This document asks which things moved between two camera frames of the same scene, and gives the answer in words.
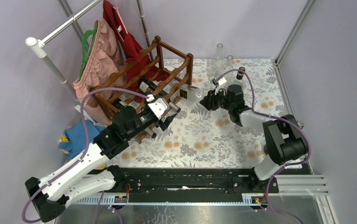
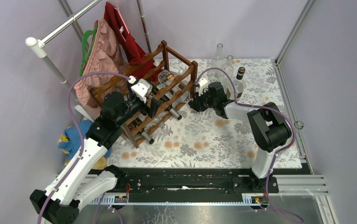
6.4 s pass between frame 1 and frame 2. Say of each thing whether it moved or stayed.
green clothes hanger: stayed
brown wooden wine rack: stayed
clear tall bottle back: stayed
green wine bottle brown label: moved
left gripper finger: moved
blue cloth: stayed
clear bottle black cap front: moved
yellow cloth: stayed
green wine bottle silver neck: moved
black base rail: stayed
